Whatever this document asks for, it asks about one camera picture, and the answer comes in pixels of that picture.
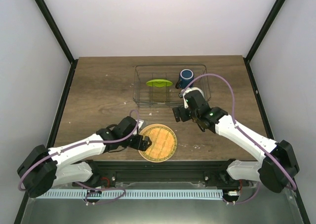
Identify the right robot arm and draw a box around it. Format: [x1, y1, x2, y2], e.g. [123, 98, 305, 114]
[172, 87, 299, 193]

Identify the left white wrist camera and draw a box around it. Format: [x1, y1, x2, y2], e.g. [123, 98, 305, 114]
[133, 119, 144, 135]

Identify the orange patterned plate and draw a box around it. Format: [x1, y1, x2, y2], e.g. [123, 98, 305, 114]
[139, 124, 178, 163]

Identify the grey wire dish rack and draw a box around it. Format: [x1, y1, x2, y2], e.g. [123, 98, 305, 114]
[133, 64, 207, 107]

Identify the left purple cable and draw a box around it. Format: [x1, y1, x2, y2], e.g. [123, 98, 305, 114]
[19, 109, 141, 207]

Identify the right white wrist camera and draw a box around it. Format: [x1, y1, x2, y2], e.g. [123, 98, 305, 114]
[179, 87, 205, 109]

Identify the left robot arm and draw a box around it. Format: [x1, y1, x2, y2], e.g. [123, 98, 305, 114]
[17, 116, 152, 198]

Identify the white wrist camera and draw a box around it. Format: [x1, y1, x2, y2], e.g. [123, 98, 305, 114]
[133, 119, 144, 135]
[179, 87, 205, 109]

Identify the light blue slotted cable duct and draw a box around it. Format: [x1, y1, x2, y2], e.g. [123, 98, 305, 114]
[38, 189, 223, 200]

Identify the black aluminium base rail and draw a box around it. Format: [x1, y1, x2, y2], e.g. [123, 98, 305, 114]
[82, 159, 250, 189]

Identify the dark blue mug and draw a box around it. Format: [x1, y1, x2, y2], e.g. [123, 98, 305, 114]
[175, 69, 195, 89]

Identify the lime green plate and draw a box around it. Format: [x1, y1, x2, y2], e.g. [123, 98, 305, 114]
[146, 79, 173, 88]

